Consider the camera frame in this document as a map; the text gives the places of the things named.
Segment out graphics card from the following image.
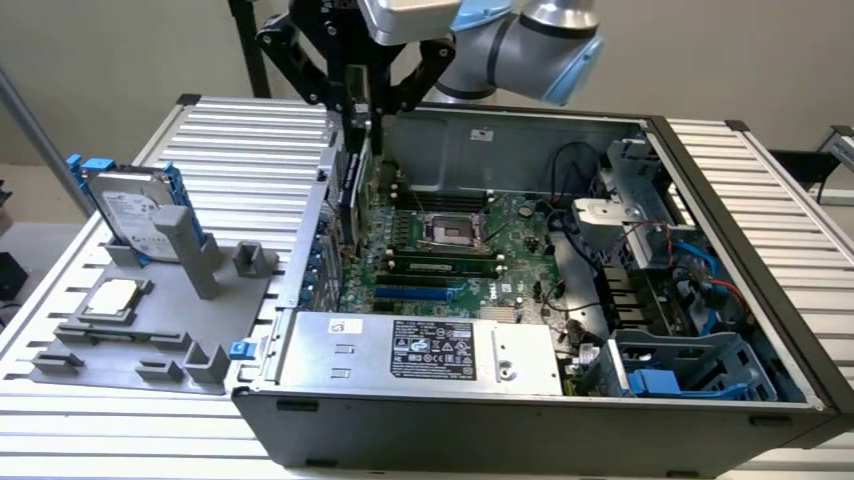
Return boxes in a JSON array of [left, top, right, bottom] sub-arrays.
[[334, 64, 376, 247]]

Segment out black expansion slot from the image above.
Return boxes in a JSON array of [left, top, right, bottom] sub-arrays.
[[373, 272, 462, 288]]

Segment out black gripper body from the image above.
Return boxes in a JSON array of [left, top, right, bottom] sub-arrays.
[[286, 0, 429, 104]]

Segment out blue wire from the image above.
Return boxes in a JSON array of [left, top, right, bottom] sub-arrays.
[[671, 238, 729, 337]]

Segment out red wire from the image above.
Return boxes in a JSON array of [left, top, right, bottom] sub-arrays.
[[649, 222, 743, 314]]

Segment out grey parts rack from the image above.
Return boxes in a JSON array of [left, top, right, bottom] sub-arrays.
[[2, 207, 282, 397]]

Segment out silver CPU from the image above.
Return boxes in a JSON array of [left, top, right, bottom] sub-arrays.
[[83, 278, 146, 321]]

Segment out black stand pole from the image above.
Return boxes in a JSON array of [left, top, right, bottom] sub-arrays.
[[228, 0, 273, 100]]

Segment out hard disk with blue carrier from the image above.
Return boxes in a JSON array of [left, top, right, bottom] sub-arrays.
[[65, 155, 196, 264]]

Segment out black cable loop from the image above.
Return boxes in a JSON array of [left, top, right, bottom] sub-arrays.
[[548, 141, 603, 202]]

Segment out installed RAM stick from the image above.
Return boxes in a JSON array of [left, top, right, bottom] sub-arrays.
[[388, 256, 500, 277]]

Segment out aluminium frame post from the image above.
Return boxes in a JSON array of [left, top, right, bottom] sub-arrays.
[[0, 64, 95, 217]]

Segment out black open PC case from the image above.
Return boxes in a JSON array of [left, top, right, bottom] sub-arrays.
[[229, 102, 854, 472]]

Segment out CPU socket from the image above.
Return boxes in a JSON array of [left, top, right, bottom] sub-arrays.
[[414, 211, 489, 247]]

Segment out silver chipset heatsink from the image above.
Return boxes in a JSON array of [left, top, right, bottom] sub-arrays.
[[477, 306, 525, 324]]

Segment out thin black wire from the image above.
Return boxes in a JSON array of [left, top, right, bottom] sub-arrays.
[[537, 278, 603, 314]]

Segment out grey disk bay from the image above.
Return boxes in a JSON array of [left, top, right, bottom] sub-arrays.
[[597, 327, 780, 402]]

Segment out black box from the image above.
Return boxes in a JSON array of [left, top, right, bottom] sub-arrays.
[[0, 252, 29, 301]]

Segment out green motherboard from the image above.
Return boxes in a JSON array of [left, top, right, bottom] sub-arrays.
[[337, 162, 569, 324]]

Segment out metal drive cage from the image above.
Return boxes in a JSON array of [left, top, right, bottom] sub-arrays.
[[571, 137, 716, 269]]

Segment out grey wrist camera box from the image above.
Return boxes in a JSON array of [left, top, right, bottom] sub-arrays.
[[356, 0, 462, 47]]

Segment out blue expansion slot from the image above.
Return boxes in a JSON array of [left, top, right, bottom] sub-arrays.
[[372, 283, 469, 302]]

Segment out silver power supply unit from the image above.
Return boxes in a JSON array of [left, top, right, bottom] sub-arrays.
[[261, 309, 567, 397]]

